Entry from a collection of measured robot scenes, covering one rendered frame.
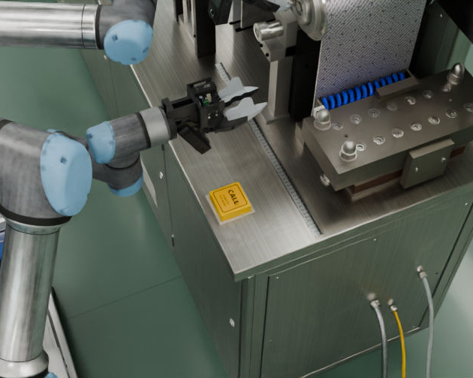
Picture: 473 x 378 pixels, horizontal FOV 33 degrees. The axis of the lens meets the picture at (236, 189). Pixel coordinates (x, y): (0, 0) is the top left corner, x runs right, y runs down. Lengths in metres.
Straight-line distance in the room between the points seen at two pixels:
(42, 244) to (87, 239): 1.48
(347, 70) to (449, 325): 1.18
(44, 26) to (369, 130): 0.71
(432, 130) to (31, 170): 0.87
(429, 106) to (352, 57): 0.21
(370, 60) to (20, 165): 0.82
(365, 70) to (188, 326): 1.15
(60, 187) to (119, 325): 1.42
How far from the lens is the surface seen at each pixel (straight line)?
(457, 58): 2.20
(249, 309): 1.82
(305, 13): 1.61
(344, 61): 1.71
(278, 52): 1.71
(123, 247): 2.75
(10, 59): 3.38
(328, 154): 1.67
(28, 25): 1.40
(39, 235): 1.30
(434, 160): 1.76
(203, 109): 1.56
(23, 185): 1.26
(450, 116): 1.79
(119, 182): 1.65
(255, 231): 1.70
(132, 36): 1.34
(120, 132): 1.55
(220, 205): 1.71
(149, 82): 1.97
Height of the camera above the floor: 2.34
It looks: 55 degrees down
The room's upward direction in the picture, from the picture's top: 1 degrees clockwise
